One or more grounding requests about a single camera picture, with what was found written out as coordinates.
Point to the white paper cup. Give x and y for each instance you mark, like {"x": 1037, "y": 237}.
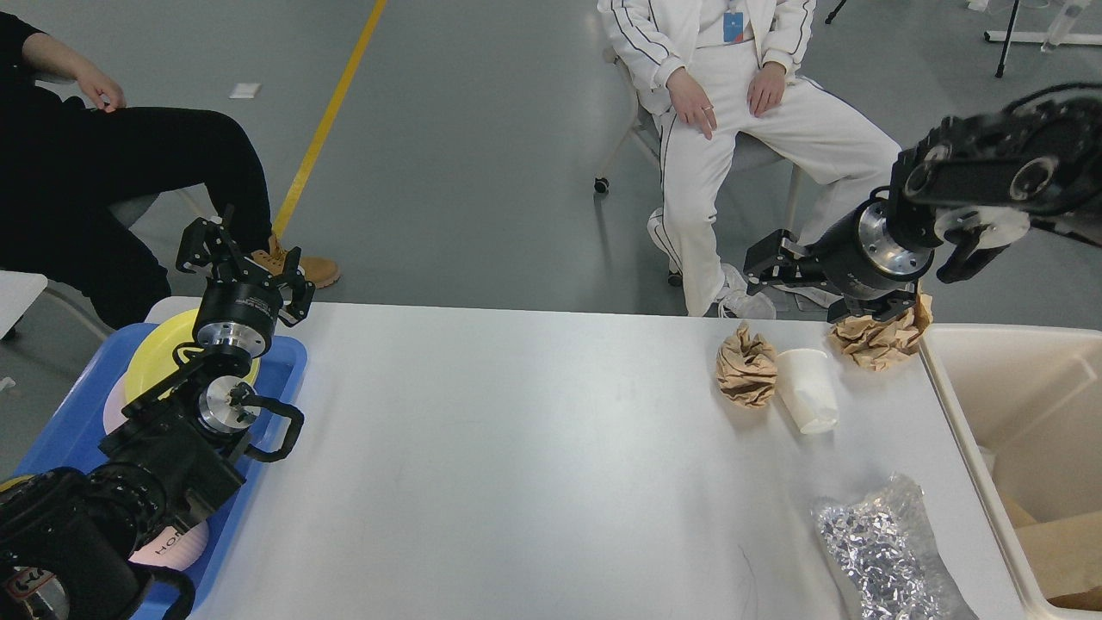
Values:
{"x": 805, "y": 382}

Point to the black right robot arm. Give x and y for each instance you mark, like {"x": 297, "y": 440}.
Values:
{"x": 975, "y": 183}

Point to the person in black trousers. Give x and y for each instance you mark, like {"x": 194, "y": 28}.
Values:
{"x": 71, "y": 147}

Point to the pink plate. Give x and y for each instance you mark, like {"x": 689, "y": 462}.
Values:
{"x": 112, "y": 416}

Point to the brown paper ball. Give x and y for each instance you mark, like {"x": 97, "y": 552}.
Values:
{"x": 746, "y": 368}

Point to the person in white tracksuit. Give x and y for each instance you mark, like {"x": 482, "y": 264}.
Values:
{"x": 712, "y": 73}

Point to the brown paper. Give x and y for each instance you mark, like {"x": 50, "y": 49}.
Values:
{"x": 875, "y": 345}

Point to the yellow plate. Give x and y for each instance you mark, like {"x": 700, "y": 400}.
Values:
{"x": 158, "y": 355}

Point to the pink ribbed mug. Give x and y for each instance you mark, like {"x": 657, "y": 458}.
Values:
{"x": 174, "y": 549}

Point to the white stand base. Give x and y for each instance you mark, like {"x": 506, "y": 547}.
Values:
{"x": 1072, "y": 24}

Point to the clear plastic wrap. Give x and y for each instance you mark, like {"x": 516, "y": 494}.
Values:
{"x": 883, "y": 555}

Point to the white side table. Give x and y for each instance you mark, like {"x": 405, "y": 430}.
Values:
{"x": 18, "y": 291}

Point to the white office chair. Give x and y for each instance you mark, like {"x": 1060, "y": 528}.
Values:
{"x": 750, "y": 154}

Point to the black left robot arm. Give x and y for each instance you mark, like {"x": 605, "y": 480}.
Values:
{"x": 69, "y": 538}

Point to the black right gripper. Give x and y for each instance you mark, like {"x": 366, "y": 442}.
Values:
{"x": 857, "y": 255}

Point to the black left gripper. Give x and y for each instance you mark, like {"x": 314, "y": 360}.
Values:
{"x": 233, "y": 311}

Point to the brown paper bag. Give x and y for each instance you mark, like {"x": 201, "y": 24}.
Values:
{"x": 1057, "y": 562}

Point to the cream plastic bin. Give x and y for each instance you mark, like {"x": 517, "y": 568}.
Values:
{"x": 1024, "y": 404}

